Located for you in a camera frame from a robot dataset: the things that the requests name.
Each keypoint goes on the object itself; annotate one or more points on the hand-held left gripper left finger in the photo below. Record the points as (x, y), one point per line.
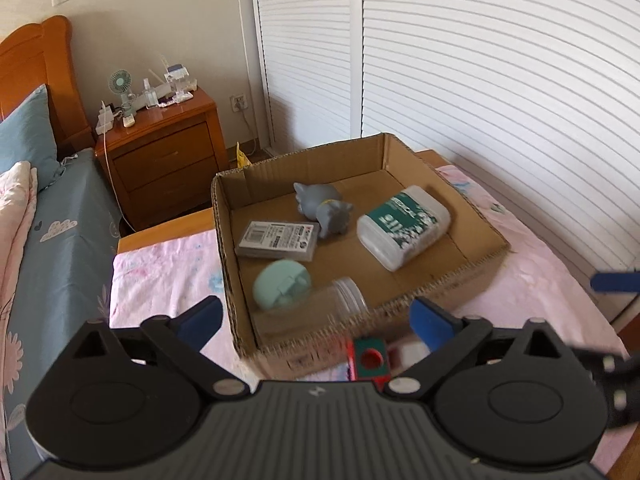
(202, 320)

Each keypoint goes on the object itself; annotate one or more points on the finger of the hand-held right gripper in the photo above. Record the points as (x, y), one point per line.
(617, 380)
(617, 282)

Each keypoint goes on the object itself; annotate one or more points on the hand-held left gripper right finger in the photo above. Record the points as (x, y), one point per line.
(430, 322)

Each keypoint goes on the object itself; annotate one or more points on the cardboard box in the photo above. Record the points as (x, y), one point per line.
(445, 265)

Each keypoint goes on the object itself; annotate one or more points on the red green toy block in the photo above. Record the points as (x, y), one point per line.
(370, 360)

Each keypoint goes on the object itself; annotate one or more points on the mint green round case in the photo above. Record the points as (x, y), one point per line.
(280, 280)

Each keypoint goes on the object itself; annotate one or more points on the white container green label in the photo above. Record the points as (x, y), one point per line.
(400, 230)

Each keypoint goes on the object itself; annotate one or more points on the clear plastic jar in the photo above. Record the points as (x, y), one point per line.
(325, 305)

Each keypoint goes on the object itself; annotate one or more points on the grey card box white label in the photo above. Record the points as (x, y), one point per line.
(275, 240)

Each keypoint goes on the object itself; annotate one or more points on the grey toy animal figure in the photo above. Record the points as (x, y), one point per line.
(325, 205)

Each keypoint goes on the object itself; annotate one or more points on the pink floral bedsheet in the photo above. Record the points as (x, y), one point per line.
(165, 270)

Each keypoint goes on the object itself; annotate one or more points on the blue bedsheet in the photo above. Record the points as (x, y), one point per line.
(65, 260)

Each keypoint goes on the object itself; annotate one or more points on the wooden nightstand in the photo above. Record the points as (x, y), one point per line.
(165, 160)

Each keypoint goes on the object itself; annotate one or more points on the yellow packet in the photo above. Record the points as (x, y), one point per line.
(242, 156)

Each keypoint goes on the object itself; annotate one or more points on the pink floral quilt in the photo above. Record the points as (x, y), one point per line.
(12, 220)

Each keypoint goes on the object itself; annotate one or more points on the white power strip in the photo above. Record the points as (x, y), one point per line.
(105, 120)

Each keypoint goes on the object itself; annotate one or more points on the white louvered door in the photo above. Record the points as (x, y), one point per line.
(310, 50)
(500, 85)

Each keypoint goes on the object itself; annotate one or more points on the clear spray bottle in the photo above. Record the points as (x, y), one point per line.
(148, 94)

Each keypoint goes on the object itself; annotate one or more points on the mint mini fan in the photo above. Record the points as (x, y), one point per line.
(120, 82)

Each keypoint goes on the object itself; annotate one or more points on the large blue pillow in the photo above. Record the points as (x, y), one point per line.
(25, 140)

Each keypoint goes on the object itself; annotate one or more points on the wooden headboard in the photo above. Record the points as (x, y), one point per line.
(30, 55)

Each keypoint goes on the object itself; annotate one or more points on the wall outlet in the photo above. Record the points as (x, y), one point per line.
(239, 102)

